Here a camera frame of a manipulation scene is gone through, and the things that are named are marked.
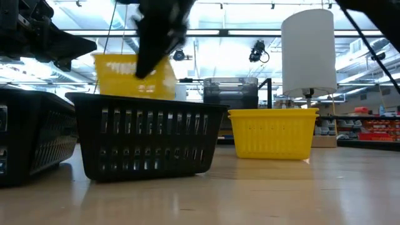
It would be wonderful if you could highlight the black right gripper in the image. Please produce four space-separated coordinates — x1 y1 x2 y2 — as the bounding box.
133 0 197 79

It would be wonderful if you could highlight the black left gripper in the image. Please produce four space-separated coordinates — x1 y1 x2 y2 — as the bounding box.
0 0 98 73

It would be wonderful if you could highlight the yellow basket with label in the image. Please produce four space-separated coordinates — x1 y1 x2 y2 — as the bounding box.
92 52 178 101

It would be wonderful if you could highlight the translucent smoky grey bin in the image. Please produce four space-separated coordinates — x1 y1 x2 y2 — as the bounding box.
202 77 259 96
203 94 259 111

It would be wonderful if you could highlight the background storage shelf unit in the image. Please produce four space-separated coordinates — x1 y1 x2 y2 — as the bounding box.
316 114 400 153

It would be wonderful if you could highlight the black ceiling spotlight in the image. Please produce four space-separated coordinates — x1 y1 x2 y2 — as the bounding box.
172 49 193 63
248 39 270 64
370 51 387 62

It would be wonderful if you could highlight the black slotted plastic basket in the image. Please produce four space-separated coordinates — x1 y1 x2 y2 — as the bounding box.
0 88 78 189
64 92 229 183

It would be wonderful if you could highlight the yellow plastic basket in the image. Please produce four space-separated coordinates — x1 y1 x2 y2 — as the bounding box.
228 113 319 161
227 107 320 117

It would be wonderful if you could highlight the white cylindrical lamp shade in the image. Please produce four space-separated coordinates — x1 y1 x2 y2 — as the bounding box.
281 8 338 98

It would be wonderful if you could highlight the lamp stand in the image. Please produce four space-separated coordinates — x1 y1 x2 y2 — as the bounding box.
301 87 316 109

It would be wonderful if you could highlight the red storage bin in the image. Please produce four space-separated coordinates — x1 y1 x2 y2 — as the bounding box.
357 132 395 142

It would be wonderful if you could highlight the ceiling track rail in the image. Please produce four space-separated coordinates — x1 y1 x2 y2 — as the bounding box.
61 29 384 38

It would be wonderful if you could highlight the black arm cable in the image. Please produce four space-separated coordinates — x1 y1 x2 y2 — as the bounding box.
339 5 400 96

